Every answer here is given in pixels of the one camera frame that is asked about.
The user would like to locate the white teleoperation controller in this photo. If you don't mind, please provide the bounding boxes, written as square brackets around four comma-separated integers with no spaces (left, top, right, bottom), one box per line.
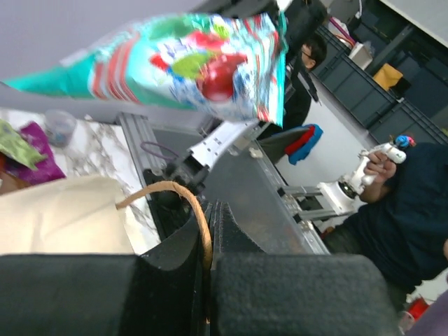
[317,134,416,216]

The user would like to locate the operator in navy shirt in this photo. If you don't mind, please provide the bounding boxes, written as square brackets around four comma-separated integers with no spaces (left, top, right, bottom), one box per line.
[323,143,447,312]

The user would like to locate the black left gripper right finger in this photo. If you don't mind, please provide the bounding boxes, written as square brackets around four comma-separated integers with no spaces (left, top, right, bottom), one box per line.
[209,199,402,336]

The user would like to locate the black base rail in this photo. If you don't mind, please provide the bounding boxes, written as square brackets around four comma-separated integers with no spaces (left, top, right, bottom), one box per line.
[118,113,327,254]

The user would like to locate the brown snack bag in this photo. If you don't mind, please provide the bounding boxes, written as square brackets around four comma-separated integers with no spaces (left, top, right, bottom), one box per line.
[0,154,31,195]

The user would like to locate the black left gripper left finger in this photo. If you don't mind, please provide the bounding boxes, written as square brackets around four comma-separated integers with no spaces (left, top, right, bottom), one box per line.
[1,213,206,335]

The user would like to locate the seated person in black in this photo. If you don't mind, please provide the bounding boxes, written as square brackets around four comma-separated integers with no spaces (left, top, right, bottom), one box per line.
[283,33,327,130]

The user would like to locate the teal cherry candy bag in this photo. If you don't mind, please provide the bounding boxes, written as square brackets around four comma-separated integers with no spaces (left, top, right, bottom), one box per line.
[4,13,288,125]

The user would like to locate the operator hand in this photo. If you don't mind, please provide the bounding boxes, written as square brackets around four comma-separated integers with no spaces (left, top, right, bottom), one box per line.
[360,151,396,204]

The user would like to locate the beige paper bag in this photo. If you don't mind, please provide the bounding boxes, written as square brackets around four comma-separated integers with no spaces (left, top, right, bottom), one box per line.
[0,174,214,270]

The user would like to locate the dark storage crates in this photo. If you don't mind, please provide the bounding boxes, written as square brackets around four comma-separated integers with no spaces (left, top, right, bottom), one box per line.
[314,1,447,144]

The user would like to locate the light green snack packet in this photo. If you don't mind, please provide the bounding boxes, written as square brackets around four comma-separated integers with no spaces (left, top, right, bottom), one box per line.
[1,120,47,170]

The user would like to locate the red and blue cloth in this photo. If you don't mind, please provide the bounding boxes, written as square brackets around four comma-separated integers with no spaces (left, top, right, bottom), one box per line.
[284,124,323,165]

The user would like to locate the purple snack bag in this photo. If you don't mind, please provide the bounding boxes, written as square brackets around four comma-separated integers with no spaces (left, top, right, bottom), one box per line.
[1,120,66,186]

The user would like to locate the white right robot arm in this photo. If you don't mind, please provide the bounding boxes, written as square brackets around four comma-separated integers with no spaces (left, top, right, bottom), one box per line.
[162,1,328,195]

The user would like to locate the clear plastic cup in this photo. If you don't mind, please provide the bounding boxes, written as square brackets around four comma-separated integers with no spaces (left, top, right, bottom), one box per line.
[44,110,77,148]

